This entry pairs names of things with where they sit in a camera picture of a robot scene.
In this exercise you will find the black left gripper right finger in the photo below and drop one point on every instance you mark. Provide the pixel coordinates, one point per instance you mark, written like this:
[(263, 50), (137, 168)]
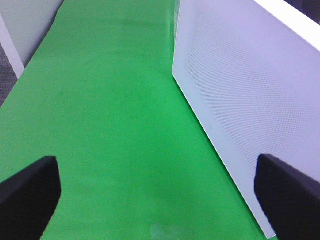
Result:
[(289, 199)]

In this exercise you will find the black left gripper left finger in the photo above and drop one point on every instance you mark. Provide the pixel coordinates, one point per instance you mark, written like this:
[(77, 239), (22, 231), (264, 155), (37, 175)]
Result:
[(28, 200)]

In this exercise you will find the white microwave door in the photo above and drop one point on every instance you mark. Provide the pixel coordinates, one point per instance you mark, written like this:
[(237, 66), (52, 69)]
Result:
[(250, 70)]

